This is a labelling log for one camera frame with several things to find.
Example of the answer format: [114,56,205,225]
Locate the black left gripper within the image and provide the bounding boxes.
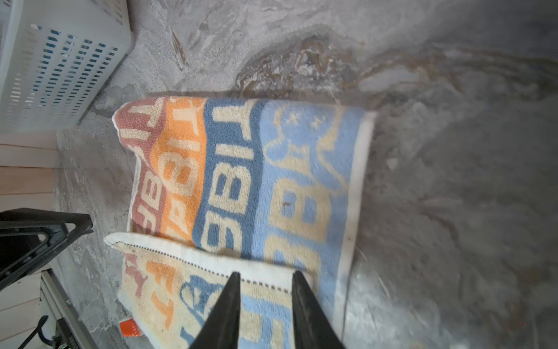
[1,208,93,289]

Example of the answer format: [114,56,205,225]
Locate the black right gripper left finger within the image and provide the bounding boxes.
[190,272,241,349]

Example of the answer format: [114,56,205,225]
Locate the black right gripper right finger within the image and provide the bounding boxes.
[291,270,344,349]

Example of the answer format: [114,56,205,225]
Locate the multicolour lettered towel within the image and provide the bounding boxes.
[105,96,376,348]

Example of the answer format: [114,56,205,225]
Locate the white plastic laundry basket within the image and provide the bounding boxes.
[1,0,134,134]

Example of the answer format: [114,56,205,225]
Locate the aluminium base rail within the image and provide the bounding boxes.
[39,269,98,348]

